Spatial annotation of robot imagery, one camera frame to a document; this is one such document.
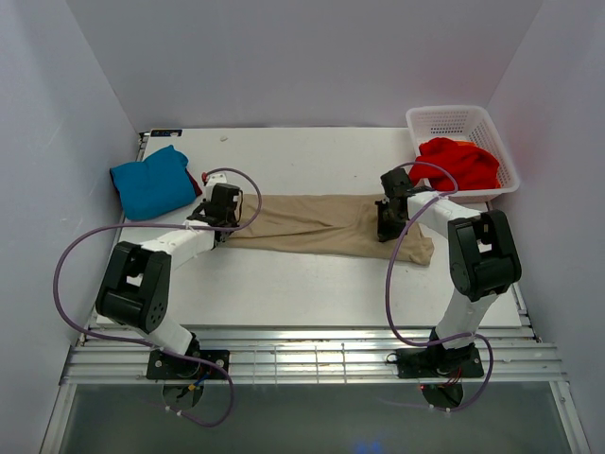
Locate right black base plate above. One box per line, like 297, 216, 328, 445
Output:
386, 345, 484, 378

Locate white plastic basket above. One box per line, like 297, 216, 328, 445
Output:
406, 105, 521, 203

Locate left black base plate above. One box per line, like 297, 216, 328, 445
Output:
146, 350, 231, 381

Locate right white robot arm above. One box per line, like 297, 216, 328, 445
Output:
376, 166, 522, 351

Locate aluminium frame rails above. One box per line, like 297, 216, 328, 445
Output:
61, 326, 567, 385

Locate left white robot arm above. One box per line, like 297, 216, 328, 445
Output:
95, 183, 242, 355

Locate folded dark red shirt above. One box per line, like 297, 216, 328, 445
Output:
186, 170, 202, 198

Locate folded blue t shirt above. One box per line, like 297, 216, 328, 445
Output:
110, 145, 196, 221

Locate red t shirt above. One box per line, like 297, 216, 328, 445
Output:
408, 137, 500, 191

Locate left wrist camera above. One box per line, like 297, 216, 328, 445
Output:
201, 172, 228, 201

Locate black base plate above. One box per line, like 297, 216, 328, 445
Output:
146, 350, 231, 381
386, 345, 484, 378

